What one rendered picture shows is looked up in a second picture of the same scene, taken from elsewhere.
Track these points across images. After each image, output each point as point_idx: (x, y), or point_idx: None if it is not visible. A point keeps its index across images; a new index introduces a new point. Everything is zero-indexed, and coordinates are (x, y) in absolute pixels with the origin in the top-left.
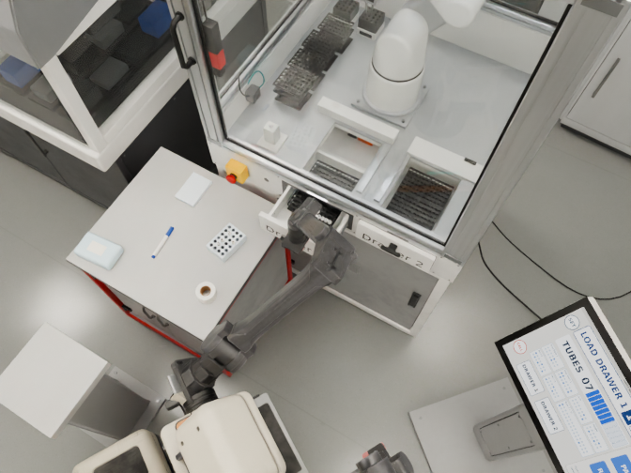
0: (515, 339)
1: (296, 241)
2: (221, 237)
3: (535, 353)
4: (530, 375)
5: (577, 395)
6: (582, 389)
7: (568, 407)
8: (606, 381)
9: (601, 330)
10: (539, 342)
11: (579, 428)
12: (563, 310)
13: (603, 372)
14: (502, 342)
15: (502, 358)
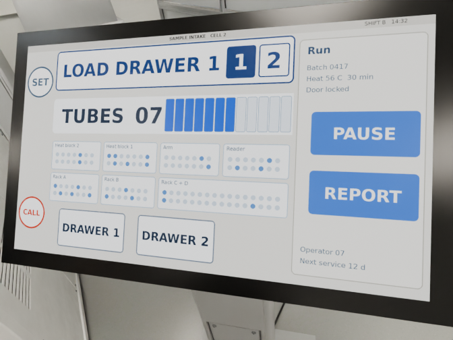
0: (16, 211)
1: None
2: None
3: (54, 187)
4: (87, 225)
5: (160, 150)
6: (153, 130)
7: (175, 183)
8: (158, 75)
9: (76, 36)
10: (41, 166)
11: (224, 184)
12: (16, 85)
13: (141, 71)
14: (8, 243)
15: (34, 265)
